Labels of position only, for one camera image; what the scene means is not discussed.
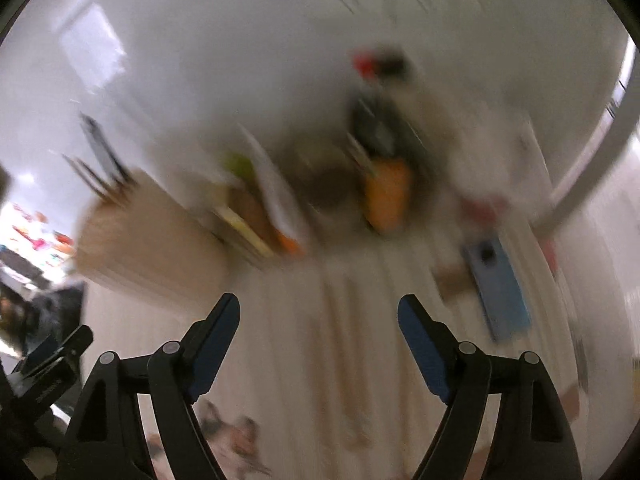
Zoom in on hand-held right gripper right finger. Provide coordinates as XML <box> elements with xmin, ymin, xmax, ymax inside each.
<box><xmin>397</xmin><ymin>294</ymin><xmax>583</xmax><ymax>480</ymax></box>

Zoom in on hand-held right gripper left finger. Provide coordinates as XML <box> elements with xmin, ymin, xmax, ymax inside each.
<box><xmin>56</xmin><ymin>292</ymin><xmax>241</xmax><ymax>480</ymax></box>

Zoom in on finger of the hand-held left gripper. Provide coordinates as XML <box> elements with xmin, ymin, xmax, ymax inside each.
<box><xmin>47</xmin><ymin>325</ymin><xmax>95</xmax><ymax>361</ymax></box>
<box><xmin>10</xmin><ymin>342</ymin><xmax>66</xmax><ymax>375</ymax></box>

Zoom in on beige cylindrical chopstick holder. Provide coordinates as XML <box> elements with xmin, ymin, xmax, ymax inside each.
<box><xmin>75</xmin><ymin>170</ymin><xmax>231</xmax><ymax>301</ymax></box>

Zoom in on dark chopstick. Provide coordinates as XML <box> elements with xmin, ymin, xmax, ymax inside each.
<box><xmin>61</xmin><ymin>154</ymin><xmax>108</xmax><ymax>198</ymax></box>
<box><xmin>72</xmin><ymin>157</ymin><xmax>118</xmax><ymax>203</ymax></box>
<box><xmin>79</xmin><ymin>114</ymin><xmax>123</xmax><ymax>183</ymax></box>
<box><xmin>87</xmin><ymin>120</ymin><xmax>132</xmax><ymax>185</ymax></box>

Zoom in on black gas stove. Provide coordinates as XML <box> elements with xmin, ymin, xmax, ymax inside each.
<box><xmin>0</xmin><ymin>280</ymin><xmax>86</xmax><ymax>361</ymax></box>

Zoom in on brown card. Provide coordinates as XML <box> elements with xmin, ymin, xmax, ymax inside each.
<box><xmin>432</xmin><ymin>265</ymin><xmax>473</xmax><ymax>298</ymax></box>

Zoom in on blue smartphone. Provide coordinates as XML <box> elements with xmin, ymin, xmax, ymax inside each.
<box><xmin>460</xmin><ymin>237</ymin><xmax>532</xmax><ymax>343</ymax></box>

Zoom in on yellow box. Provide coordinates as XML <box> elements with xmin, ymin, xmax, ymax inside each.
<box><xmin>210</xmin><ymin>200</ymin><xmax>276</xmax><ymax>262</ymax></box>

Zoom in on white and orange tube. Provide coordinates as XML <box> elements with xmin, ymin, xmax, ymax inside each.
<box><xmin>240</xmin><ymin>125</ymin><xmax>307</xmax><ymax>256</ymax></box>

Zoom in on green packet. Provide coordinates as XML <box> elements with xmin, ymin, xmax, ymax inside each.
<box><xmin>220</xmin><ymin>152</ymin><xmax>257</xmax><ymax>187</ymax></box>

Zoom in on brown cylindrical can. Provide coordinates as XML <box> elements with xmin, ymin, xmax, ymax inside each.
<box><xmin>295</xmin><ymin>145</ymin><xmax>361</xmax><ymax>211</ymax></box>

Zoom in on dark sauce bottle black cap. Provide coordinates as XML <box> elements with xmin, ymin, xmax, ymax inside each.
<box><xmin>345</xmin><ymin>50</ymin><xmax>416</xmax><ymax>233</ymax></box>

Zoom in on clear plastic bag red contents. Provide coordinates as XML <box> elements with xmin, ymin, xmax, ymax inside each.
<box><xmin>440</xmin><ymin>95</ymin><xmax>551</xmax><ymax>226</ymax></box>

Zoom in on sliding glass door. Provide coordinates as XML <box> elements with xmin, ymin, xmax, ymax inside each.
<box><xmin>530</xmin><ymin>35</ymin><xmax>640</xmax><ymax>480</ymax></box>

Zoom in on dark bottle red cap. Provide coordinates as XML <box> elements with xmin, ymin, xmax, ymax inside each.
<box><xmin>352</xmin><ymin>50</ymin><xmax>382</xmax><ymax>80</ymax></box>

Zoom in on colourful wall stickers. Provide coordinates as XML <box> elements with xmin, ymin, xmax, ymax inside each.
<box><xmin>0</xmin><ymin>202</ymin><xmax>76</xmax><ymax>266</ymax></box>

